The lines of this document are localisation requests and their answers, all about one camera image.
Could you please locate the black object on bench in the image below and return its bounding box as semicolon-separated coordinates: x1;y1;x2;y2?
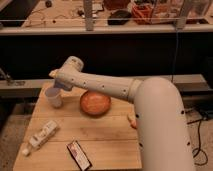
107;10;131;25

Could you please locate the dark rectangular box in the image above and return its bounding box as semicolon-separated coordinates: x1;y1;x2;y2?
67;141;92;171

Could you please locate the white plastic bottle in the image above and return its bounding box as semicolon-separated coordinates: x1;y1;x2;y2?
22;120;59;156

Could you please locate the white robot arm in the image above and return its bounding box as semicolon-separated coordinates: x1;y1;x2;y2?
49;56;196;171

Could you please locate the orange tool on bench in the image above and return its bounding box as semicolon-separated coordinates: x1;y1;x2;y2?
131;5;152;25

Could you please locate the small orange object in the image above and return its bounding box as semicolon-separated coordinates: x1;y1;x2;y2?
127;115;137;129

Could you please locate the orange wooden bowl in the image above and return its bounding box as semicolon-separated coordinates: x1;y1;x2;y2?
80;91;111;116

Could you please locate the wooden table board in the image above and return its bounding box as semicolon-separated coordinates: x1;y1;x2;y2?
13;88;142;171

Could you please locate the metal shelf rail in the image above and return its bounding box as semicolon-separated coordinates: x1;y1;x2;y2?
0;24;213;36

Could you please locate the white ceramic cup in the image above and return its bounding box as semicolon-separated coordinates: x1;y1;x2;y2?
45;87;63;108

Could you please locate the black cable on floor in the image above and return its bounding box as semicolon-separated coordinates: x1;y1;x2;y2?
184;114;209;167

